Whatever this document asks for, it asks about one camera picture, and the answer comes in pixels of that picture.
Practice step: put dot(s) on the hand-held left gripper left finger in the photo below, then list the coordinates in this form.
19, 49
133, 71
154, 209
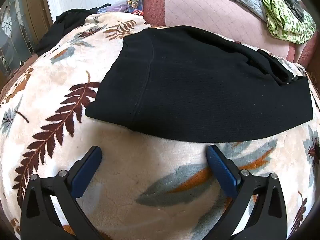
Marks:
82, 177

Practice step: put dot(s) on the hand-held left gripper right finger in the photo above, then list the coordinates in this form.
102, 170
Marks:
222, 167

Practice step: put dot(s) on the black pants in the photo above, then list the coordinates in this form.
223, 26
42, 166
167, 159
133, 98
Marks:
187, 85

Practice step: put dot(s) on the leaf print fleece blanket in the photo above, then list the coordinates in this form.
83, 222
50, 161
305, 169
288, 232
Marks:
140, 170

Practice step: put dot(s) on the green patterned cloth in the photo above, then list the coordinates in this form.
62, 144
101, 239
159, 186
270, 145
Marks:
282, 25

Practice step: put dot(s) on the glass door pane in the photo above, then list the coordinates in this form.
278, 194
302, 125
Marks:
15, 37

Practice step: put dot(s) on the black garment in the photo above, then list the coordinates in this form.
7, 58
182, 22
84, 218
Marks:
67, 20

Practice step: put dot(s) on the purple packet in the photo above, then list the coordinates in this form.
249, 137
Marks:
117, 7

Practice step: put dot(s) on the colourful printed box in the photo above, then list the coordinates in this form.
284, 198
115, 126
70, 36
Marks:
133, 6

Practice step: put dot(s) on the wooden door frame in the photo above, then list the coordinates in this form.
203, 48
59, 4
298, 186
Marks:
37, 5

